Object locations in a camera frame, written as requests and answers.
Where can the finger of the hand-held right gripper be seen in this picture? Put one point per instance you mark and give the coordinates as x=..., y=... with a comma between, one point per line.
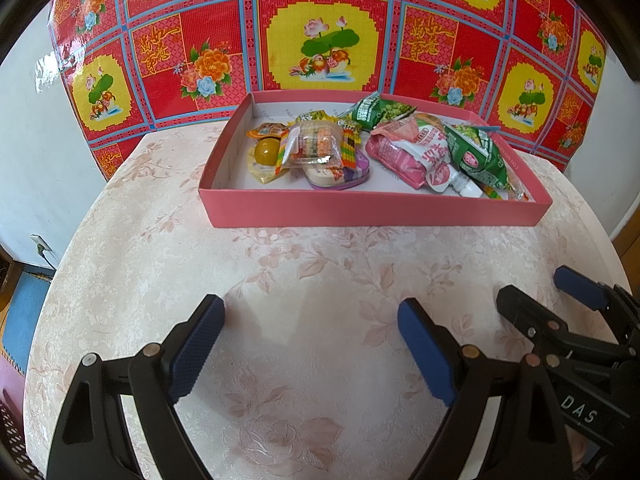
x=580, y=287
x=520, y=307

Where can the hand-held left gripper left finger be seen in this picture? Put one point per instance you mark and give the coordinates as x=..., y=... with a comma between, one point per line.
x=197, y=355

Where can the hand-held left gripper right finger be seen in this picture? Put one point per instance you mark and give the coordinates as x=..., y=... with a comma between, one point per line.
x=425, y=350

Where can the clear packet rainbow edge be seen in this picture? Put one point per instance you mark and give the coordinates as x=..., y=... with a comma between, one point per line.
x=500, y=192
x=310, y=145

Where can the large green snack packet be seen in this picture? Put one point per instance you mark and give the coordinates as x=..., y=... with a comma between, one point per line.
x=480, y=160

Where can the pink cardboard box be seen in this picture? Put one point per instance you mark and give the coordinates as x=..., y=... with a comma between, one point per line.
x=350, y=210

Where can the pink white jelly pouch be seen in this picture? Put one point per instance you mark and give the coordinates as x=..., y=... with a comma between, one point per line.
x=400, y=160

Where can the purple snack packet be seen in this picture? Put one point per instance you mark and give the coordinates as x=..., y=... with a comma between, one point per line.
x=340, y=177

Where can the clear cup with olive fruit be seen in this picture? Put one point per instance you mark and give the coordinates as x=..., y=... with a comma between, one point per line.
x=265, y=152

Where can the orange lid jelly cup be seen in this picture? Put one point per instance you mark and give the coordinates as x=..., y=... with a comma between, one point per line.
x=267, y=130

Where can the small green snack packet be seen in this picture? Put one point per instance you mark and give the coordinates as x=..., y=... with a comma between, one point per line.
x=380, y=110

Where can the yellow candy packet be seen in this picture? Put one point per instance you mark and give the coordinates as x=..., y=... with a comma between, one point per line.
x=320, y=116

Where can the blue floor mat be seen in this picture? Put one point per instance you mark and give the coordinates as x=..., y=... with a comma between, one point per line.
x=27, y=315

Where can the dark perforated basket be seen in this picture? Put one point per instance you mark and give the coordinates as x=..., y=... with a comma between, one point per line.
x=12, y=435

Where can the white wall socket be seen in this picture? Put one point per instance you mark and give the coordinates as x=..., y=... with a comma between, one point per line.
x=40, y=244

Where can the red floral printed wall sheet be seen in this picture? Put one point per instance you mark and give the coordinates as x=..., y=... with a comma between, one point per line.
x=200, y=20

